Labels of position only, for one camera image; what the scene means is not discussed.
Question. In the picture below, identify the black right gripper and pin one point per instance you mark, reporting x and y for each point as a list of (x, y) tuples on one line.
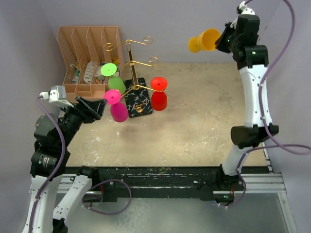
[(228, 28)]

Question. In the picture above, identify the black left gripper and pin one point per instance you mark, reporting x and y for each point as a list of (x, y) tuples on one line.
[(96, 107)]

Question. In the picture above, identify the yellow plastic wine glass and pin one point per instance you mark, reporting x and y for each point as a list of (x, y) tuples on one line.
[(204, 42)]

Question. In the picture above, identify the red plastic wine glass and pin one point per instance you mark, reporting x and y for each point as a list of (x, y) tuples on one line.
[(159, 99)]

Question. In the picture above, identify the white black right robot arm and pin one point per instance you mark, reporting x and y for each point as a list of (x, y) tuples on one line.
[(240, 39)]

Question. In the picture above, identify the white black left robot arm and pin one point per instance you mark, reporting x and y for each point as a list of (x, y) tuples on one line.
[(48, 163)]

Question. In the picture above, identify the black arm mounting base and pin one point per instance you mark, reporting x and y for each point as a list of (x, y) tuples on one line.
[(175, 182)]

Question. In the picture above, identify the pink plastic wine glass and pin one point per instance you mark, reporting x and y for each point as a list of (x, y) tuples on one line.
[(118, 109)]

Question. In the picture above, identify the green plastic wine glass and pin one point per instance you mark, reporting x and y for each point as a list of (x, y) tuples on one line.
[(114, 82)]

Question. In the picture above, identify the papers in organizer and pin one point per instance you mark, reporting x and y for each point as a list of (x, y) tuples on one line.
[(89, 75)]

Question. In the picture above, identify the peach plastic file organizer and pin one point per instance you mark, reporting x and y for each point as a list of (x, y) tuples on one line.
[(82, 44)]

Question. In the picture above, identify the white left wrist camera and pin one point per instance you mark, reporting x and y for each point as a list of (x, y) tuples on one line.
[(56, 96)]

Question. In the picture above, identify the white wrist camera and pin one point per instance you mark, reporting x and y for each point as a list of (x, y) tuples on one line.
[(56, 96), (242, 9)]

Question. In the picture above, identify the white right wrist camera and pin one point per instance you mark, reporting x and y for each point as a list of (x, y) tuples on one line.
[(242, 9)]

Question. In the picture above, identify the gold wire wine glass rack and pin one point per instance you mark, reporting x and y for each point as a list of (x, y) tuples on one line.
[(137, 99)]

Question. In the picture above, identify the aluminium frame rail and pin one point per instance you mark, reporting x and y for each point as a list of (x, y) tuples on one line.
[(258, 180)]

